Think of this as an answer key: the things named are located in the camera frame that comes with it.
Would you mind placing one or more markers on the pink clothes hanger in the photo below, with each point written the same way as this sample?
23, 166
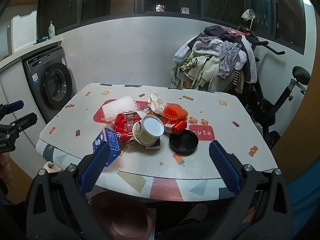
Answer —
237, 32

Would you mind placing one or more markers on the black round lid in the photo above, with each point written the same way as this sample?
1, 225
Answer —
183, 142

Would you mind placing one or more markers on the black exercise bike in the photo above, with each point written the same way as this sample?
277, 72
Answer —
275, 105

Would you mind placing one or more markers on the person's leg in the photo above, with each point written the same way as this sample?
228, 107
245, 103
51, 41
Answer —
190, 220

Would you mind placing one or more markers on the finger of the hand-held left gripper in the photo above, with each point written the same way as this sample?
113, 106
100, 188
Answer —
13, 105
23, 122

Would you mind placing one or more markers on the crushed red can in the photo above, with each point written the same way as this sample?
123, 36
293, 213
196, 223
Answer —
125, 125

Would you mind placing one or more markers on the blue milk carton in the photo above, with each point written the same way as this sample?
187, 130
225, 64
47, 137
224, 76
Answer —
111, 142

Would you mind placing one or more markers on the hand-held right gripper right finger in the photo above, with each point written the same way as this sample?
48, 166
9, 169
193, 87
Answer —
225, 166

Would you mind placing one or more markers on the triangle pattern tablecloth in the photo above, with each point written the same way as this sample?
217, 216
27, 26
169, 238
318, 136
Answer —
165, 187

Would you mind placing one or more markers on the lotion pump bottle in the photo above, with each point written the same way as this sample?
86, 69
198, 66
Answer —
51, 32

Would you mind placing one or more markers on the white countertop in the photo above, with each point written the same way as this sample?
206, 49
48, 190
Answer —
30, 50

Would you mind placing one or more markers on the white foam net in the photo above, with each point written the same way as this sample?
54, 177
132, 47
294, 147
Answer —
117, 108

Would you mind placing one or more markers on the crumpled clear plastic wrapper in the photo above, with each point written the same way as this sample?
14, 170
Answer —
156, 102

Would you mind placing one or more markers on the pile of clothes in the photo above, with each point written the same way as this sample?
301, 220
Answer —
212, 62

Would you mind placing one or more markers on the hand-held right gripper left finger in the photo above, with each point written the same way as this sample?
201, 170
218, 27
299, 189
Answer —
95, 167

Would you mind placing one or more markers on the white laundry basket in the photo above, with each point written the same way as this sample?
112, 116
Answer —
23, 31

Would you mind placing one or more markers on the grey washing machine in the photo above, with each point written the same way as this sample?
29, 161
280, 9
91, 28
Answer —
50, 85

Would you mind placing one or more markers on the red cigarette box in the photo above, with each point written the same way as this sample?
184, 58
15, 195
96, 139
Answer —
176, 127

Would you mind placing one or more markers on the white rag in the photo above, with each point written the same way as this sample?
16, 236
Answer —
248, 14

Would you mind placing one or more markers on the orange foam net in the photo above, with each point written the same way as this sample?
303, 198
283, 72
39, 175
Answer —
173, 112

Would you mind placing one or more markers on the brown trash bin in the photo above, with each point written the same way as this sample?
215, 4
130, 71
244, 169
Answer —
120, 217

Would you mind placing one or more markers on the paper noodle cup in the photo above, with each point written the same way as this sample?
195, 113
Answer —
150, 128

